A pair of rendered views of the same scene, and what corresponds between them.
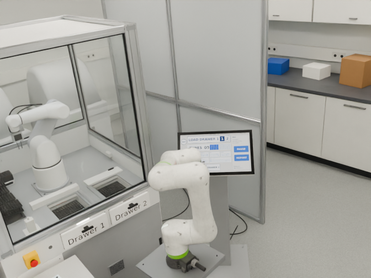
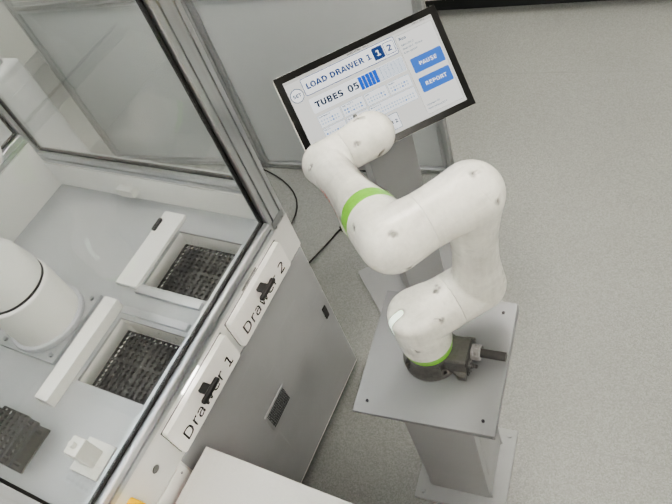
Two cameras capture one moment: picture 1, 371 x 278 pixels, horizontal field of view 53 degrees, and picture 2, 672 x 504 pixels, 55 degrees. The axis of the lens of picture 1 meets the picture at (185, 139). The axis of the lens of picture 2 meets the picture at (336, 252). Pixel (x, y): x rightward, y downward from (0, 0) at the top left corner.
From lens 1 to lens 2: 85 cm
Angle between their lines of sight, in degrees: 24
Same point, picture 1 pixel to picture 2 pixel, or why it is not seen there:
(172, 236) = (427, 333)
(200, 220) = (483, 278)
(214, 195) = (392, 177)
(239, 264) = not seen: hidden behind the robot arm
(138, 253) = (300, 358)
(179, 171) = (440, 209)
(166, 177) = (417, 238)
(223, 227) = not seen: hidden behind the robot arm
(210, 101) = not seen: outside the picture
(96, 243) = (231, 396)
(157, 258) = (386, 375)
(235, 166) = (430, 103)
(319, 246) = (572, 171)
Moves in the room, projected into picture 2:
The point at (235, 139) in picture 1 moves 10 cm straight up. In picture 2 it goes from (407, 43) to (401, 13)
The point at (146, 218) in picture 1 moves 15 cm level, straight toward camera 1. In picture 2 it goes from (291, 290) to (318, 319)
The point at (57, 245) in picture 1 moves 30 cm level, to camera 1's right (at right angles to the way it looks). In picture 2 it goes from (167, 455) to (272, 390)
